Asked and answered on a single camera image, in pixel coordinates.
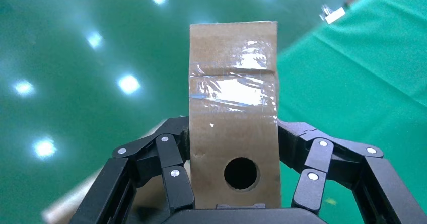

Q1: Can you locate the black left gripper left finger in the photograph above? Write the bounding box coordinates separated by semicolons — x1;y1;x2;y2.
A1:
70;115;196;224

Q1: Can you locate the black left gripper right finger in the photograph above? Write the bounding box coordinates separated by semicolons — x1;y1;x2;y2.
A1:
276;119;427;224

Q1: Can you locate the small taped cardboard box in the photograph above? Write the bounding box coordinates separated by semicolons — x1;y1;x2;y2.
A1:
188;21;281;210

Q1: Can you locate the green cloth mat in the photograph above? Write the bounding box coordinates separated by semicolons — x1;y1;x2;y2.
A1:
276;0;427;224

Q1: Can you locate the white metal table clip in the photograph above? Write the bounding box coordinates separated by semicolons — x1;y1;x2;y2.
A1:
319;3;346;25

